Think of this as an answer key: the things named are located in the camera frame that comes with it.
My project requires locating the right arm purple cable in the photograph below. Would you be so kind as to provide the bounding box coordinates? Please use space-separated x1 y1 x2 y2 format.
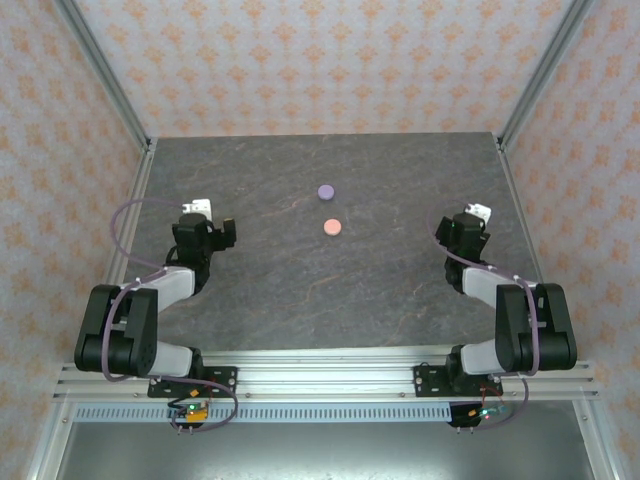
425 199 544 432

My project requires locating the white slotted cable duct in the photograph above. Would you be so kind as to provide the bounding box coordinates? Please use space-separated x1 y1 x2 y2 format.
73 403 455 425

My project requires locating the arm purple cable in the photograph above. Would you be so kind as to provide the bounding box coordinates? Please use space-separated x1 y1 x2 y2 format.
99 197 239 435
425 199 544 432

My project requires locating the grey metal sheet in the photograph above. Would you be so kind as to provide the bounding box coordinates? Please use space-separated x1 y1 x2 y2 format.
53 420 604 480

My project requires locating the aluminium corner post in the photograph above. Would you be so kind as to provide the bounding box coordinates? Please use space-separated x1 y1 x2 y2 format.
497 0 597 152
52 0 155 152

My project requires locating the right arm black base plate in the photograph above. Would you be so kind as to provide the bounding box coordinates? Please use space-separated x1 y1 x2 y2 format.
412 364 502 400

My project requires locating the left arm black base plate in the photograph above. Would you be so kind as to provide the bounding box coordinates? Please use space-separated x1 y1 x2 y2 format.
146 365 239 400

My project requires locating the aluminium side rail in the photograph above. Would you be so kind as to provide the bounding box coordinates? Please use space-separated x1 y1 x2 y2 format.
494 133 572 360
79 138 159 362

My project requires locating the aluminium frame leg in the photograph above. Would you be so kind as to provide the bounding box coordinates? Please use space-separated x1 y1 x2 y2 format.
572 399 617 480
24 399 76 480

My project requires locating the aluminium crossbeam rail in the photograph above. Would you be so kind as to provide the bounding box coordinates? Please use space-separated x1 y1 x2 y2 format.
51 341 601 402

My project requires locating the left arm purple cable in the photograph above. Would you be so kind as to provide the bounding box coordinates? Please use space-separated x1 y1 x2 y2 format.
99 197 239 435

